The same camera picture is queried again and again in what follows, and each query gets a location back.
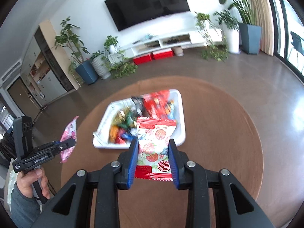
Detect wooden wall cabinet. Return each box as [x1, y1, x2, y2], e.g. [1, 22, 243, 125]
[21, 21, 80, 106]

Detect white ribbed planter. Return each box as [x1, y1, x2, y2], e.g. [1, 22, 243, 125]
[224, 28, 240, 55]
[91, 56, 111, 80]

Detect black silver snack bag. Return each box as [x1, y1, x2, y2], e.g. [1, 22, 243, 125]
[131, 96, 148, 117]

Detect small beige pot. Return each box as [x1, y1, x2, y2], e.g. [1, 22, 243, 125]
[172, 46, 184, 57]

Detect white red floral snack packet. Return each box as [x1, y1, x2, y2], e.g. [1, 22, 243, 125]
[135, 117, 176, 181]

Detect blue square planter right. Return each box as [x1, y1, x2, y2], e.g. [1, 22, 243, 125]
[239, 23, 262, 55]

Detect grey sleeve left forearm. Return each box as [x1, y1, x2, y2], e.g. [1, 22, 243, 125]
[11, 184, 41, 228]

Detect trailing pothos plant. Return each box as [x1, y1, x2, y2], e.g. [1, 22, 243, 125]
[90, 35, 138, 79]
[195, 12, 228, 61]

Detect white ribbed planter right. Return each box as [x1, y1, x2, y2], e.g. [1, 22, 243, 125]
[224, 28, 240, 55]

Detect black balcony chair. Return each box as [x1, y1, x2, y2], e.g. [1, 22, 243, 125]
[287, 31, 304, 74]

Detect orange snack packet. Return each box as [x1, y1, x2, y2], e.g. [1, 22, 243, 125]
[109, 126, 120, 143]

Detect trailing pothos plant right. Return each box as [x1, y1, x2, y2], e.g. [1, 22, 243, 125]
[195, 12, 228, 61]

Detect left red storage box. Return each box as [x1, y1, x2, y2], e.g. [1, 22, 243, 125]
[133, 53, 153, 65]

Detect small red snack packet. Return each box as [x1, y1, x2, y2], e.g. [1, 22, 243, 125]
[115, 129, 130, 144]

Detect light blue snack packet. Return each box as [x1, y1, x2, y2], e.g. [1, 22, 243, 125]
[165, 100, 175, 120]

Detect white ribbed planter left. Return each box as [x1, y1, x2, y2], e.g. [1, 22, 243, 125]
[91, 56, 111, 80]

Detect green snack packet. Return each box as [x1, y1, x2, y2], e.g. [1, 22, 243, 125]
[117, 113, 137, 130]

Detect large red snack bag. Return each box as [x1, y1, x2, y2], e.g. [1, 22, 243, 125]
[142, 89, 170, 119]

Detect right red storage box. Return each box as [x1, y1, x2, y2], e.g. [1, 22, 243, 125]
[151, 48, 174, 60]

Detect gold red snack packet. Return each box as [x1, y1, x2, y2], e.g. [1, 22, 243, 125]
[111, 107, 130, 126]

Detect dark blue snack packet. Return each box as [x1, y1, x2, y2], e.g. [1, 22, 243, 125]
[120, 131, 137, 141]

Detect person's left hand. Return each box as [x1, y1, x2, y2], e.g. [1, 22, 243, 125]
[17, 167, 51, 199]

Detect beige curtain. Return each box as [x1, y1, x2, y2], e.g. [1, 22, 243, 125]
[250, 0, 274, 56]

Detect leafy tree plant left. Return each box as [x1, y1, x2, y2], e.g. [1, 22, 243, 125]
[54, 17, 89, 75]

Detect wall mounted black TV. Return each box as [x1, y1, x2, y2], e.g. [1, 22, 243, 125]
[105, 0, 190, 31]

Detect trailing pothos plant left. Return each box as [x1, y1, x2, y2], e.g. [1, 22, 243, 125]
[90, 35, 138, 79]

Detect blue square planter left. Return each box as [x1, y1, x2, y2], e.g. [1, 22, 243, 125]
[75, 60, 99, 85]

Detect white TV console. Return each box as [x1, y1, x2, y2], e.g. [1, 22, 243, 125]
[117, 28, 208, 58]

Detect small bushy plant right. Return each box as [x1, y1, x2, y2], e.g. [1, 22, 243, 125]
[213, 10, 239, 30]

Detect red storage box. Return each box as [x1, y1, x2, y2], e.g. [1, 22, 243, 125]
[151, 48, 174, 60]
[133, 53, 153, 65]

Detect blue square planter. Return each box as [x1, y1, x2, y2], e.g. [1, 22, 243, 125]
[239, 23, 262, 55]
[75, 60, 99, 85]

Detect pink snack packet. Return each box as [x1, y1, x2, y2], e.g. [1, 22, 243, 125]
[60, 116, 79, 163]

